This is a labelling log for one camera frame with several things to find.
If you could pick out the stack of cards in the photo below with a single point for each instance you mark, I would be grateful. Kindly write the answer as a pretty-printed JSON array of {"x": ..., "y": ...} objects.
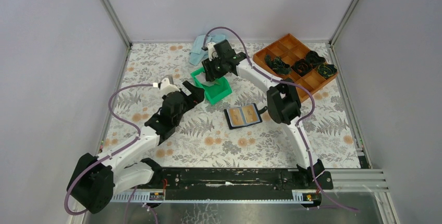
[{"x": 210, "y": 84}]

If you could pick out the green plastic bin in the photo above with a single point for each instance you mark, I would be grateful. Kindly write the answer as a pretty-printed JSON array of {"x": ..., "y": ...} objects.
[{"x": 213, "y": 94}]

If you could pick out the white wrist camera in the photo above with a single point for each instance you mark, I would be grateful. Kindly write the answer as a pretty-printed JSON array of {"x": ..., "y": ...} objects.
[
  {"x": 166, "y": 85},
  {"x": 211, "y": 52}
]

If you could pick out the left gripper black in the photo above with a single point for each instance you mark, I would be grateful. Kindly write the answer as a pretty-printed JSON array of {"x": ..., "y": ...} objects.
[{"x": 196, "y": 95}]

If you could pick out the orange compartment tray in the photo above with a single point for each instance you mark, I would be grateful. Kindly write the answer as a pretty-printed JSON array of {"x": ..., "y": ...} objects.
[{"x": 288, "y": 58}]

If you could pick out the gold credit card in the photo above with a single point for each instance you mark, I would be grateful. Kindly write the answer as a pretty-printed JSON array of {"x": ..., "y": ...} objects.
[{"x": 235, "y": 116}]

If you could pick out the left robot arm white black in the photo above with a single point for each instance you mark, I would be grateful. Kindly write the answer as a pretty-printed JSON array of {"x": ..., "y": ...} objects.
[{"x": 96, "y": 178}]

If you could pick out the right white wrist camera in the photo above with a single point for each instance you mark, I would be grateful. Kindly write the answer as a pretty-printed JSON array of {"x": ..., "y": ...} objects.
[{"x": 211, "y": 52}]

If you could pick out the black card holder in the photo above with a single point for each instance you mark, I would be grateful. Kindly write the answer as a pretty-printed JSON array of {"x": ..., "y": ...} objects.
[{"x": 260, "y": 112}]

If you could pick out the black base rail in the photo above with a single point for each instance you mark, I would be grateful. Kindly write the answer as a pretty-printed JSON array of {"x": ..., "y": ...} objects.
[{"x": 237, "y": 184}]

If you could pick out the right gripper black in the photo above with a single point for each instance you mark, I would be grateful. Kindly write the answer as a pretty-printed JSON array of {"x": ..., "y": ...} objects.
[{"x": 208, "y": 66}]

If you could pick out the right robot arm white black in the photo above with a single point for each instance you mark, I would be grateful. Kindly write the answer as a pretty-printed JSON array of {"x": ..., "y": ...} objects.
[{"x": 283, "y": 102}]

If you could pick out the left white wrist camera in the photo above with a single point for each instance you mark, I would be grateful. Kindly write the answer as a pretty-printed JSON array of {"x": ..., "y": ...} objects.
[{"x": 166, "y": 85}]

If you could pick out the light blue cloth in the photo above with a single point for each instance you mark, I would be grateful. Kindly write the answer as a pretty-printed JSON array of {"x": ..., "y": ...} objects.
[{"x": 197, "y": 54}]

